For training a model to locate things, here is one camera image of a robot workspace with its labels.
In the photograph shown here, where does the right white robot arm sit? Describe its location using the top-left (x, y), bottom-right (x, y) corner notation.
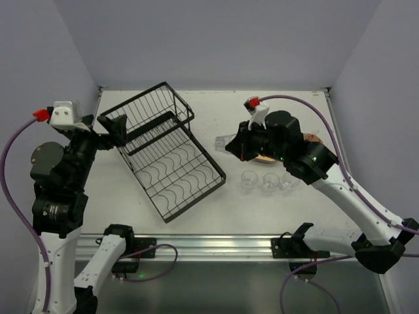
top-left (225, 111), bottom-right (418, 274)

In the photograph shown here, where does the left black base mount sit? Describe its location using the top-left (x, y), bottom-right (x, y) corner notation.
top-left (111, 237), bottom-right (157, 279)

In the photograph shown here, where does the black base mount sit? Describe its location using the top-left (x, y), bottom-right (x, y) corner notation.
top-left (111, 237), bottom-right (157, 279)
top-left (270, 232), bottom-right (331, 271)

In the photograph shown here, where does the aluminium mounting rail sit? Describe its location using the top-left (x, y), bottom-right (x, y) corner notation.
top-left (76, 234), bottom-right (296, 262)

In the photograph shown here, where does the black wire dish rack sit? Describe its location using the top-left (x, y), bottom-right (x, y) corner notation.
top-left (101, 82), bottom-right (227, 223)

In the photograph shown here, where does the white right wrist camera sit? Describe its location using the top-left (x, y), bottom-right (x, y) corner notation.
top-left (244, 97), bottom-right (269, 130)

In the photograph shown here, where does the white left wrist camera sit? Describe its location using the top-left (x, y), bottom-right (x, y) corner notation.
top-left (48, 101), bottom-right (90, 131)

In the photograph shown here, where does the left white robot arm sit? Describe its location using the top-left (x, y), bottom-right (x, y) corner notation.
top-left (30, 114), bottom-right (134, 313)

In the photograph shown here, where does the yellow square plate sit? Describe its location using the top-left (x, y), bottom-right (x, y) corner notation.
top-left (255, 155), bottom-right (276, 164)

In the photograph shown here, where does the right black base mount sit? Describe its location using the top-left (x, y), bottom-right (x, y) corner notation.
top-left (270, 232), bottom-right (331, 271)

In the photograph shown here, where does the blue patterned bowl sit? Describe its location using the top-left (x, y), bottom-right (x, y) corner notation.
top-left (303, 133), bottom-right (323, 144)

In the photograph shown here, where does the clear glass cup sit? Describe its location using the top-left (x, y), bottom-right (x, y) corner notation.
top-left (214, 133), bottom-right (236, 154)
top-left (239, 170), bottom-right (259, 195)
top-left (261, 173), bottom-right (280, 196)
top-left (280, 173), bottom-right (300, 194)

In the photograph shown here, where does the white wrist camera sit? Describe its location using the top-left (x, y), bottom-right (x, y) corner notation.
top-left (244, 97), bottom-right (269, 130)
top-left (48, 101), bottom-right (90, 131)

